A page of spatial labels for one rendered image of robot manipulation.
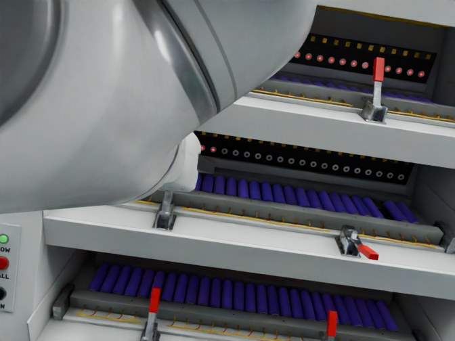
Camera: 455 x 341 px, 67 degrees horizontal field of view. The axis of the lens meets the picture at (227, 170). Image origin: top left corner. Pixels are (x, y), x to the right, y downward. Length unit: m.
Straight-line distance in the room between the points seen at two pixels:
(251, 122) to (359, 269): 0.25
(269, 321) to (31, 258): 0.37
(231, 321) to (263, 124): 0.32
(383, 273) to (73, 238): 0.43
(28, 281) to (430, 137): 0.58
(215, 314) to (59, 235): 0.27
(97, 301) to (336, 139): 0.44
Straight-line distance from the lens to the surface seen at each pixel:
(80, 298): 0.62
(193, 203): 0.54
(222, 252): 0.49
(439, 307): 0.68
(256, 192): 0.58
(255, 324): 0.61
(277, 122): 0.47
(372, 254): 0.46
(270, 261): 0.50
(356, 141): 0.50
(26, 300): 0.58
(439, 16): 0.57
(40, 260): 0.55
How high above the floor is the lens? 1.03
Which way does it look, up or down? 5 degrees down
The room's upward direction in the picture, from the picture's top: 8 degrees clockwise
